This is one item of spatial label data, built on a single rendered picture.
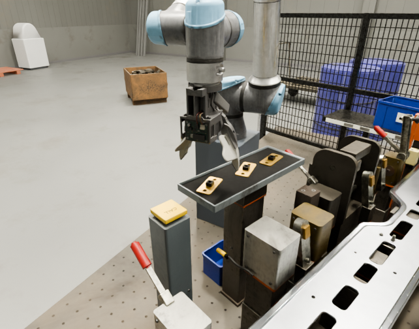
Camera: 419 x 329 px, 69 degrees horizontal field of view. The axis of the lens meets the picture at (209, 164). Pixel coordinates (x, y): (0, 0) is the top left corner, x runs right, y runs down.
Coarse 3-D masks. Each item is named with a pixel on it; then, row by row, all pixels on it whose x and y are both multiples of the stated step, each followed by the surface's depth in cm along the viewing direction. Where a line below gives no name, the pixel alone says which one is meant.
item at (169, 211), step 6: (162, 204) 70; (168, 204) 70; (174, 204) 70; (150, 210) 69; (156, 210) 68; (162, 210) 68; (168, 210) 68; (174, 210) 68; (180, 210) 68; (186, 210) 68; (156, 216) 67; (162, 216) 66; (168, 216) 66; (174, 216) 66; (180, 216) 68; (168, 222) 66
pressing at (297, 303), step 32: (416, 192) 105; (384, 224) 89; (416, 224) 89; (352, 256) 78; (416, 256) 78; (320, 288) 69; (352, 288) 69; (384, 288) 69; (288, 320) 62; (352, 320) 62; (384, 320) 62
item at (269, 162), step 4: (268, 156) 91; (272, 156) 91; (280, 156) 93; (264, 160) 90; (268, 160) 90; (272, 160) 90; (276, 160) 90; (264, 164) 88; (268, 164) 88; (272, 164) 88
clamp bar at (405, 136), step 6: (408, 114) 113; (402, 120) 114; (408, 120) 112; (414, 120) 111; (402, 126) 114; (408, 126) 112; (402, 132) 114; (408, 132) 113; (402, 138) 115; (408, 138) 116; (402, 144) 116; (408, 144) 117; (402, 150) 116; (408, 150) 117
